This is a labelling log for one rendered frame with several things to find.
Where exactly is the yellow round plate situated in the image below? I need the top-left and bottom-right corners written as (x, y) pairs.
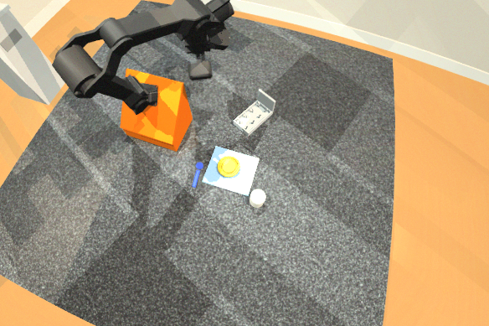
top-left (218, 156), bottom-right (240, 177)

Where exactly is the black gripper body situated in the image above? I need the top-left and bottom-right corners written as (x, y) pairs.
top-left (184, 35), bottom-right (213, 81)

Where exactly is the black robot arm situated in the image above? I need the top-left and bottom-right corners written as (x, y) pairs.
top-left (52, 0), bottom-right (235, 115)

